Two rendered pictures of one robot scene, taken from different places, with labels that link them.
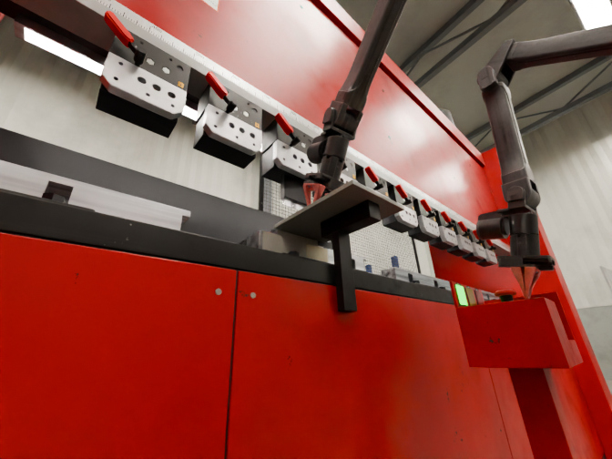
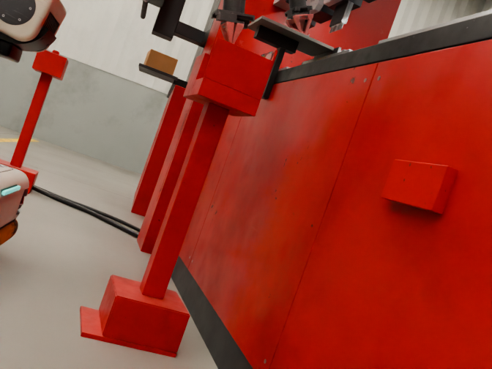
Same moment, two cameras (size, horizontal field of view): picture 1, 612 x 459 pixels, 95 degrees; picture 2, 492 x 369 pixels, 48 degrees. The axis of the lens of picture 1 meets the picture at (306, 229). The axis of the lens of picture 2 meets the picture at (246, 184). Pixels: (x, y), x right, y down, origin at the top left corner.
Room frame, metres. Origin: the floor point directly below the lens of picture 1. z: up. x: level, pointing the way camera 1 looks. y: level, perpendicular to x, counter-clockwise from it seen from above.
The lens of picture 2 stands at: (1.42, -1.76, 0.51)
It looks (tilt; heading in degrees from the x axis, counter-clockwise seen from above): 1 degrees down; 115
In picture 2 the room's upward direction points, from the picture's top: 19 degrees clockwise
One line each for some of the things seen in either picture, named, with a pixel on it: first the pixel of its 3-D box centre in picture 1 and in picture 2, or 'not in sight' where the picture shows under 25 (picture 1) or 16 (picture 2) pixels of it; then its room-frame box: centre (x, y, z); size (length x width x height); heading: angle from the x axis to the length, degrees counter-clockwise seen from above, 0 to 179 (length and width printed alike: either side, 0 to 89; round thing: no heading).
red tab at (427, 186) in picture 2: not in sight; (416, 184); (1.28, -0.85, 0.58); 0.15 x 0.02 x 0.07; 131
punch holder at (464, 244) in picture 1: (456, 239); not in sight; (1.50, -0.86, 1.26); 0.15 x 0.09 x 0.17; 131
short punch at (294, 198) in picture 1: (296, 195); (340, 17); (0.72, 0.03, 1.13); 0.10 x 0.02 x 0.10; 131
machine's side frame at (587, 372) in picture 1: (495, 285); not in sight; (2.36, -1.56, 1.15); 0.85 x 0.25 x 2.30; 41
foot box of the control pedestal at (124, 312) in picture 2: not in sight; (132, 312); (0.64, -0.47, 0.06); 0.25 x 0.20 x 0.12; 43
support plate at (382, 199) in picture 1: (335, 218); (288, 37); (0.61, -0.07, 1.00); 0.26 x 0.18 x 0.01; 41
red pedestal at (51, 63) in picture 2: not in sight; (32, 117); (-1.10, 0.62, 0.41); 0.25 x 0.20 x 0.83; 41
